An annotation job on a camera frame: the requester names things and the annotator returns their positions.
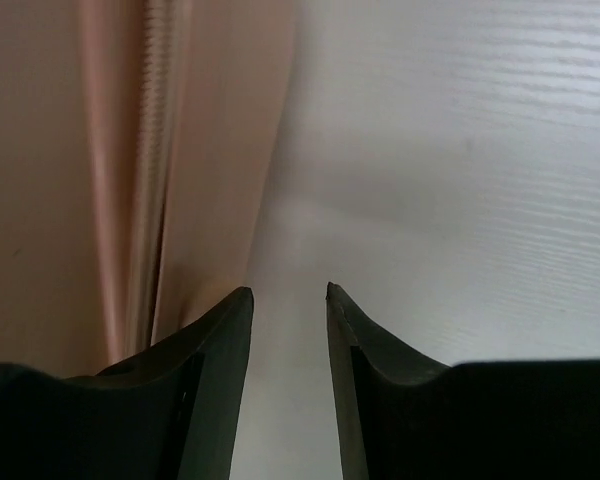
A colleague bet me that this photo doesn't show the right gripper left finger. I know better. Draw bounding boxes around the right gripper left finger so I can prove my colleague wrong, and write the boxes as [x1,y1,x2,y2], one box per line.
[0,287,254,479]

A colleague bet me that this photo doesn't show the pink hard-shell suitcase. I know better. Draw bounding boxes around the pink hard-shell suitcase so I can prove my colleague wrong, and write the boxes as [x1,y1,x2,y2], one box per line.
[0,1,295,376]

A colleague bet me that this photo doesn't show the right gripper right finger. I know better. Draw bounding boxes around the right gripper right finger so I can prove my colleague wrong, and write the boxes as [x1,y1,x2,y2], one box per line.
[326,283,600,479]

